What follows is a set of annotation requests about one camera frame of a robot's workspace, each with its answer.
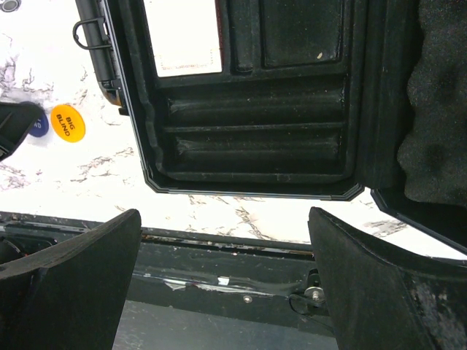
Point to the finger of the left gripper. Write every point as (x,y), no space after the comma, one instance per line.
(17,119)

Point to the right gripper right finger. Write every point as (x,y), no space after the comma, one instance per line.
(380,296)

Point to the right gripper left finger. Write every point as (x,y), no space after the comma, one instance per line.
(69,295)

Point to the blue small blind button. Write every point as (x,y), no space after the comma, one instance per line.
(41,127)

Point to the orange big blind button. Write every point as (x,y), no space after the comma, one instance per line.
(67,123)

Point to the red playing card deck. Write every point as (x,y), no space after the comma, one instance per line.
(184,35)

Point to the black poker set case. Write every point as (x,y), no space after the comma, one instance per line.
(316,100)

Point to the chrome faucet tap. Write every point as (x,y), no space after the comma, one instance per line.
(9,5)

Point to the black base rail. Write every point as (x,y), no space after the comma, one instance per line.
(197,287)

